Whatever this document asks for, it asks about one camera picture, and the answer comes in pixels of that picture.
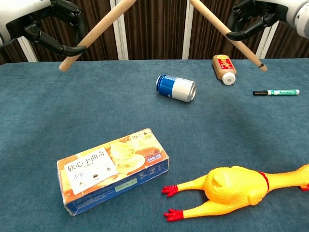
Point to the yellow rubber chicken toy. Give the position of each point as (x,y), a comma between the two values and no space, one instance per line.
(229,186)

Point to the white partition frame post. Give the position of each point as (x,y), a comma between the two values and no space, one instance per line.
(29,50)
(262,46)
(187,36)
(122,43)

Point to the dark brown curtain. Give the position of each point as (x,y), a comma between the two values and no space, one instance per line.
(154,24)

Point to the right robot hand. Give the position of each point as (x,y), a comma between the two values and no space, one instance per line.
(277,9)

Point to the brown bottle with red label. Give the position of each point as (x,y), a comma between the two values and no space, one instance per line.
(223,66)

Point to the blue felt table mat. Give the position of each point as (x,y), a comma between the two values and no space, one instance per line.
(96,96)

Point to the orange cookie box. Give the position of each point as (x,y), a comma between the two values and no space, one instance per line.
(108,169)

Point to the wooden drumstick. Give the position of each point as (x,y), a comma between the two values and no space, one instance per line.
(106,24)
(213,19)

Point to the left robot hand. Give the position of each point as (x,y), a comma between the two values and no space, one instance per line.
(19,14)

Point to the green and white marker pen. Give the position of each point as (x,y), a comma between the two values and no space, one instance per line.
(282,92)

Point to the blue and white drink can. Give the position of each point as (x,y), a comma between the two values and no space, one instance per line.
(176,88)

